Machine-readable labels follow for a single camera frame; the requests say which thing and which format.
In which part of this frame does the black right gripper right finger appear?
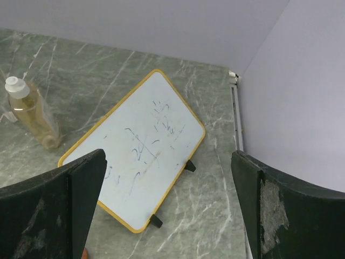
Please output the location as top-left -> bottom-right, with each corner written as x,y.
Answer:
231,151 -> 344,258

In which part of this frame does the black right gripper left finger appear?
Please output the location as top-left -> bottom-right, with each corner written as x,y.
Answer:
1,149 -> 107,258

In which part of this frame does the amber liquid bottle white cap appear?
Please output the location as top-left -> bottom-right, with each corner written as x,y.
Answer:
5,76 -> 61,150

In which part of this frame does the yellow-framed small whiteboard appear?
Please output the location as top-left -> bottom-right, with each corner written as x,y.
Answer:
58,69 -> 206,233

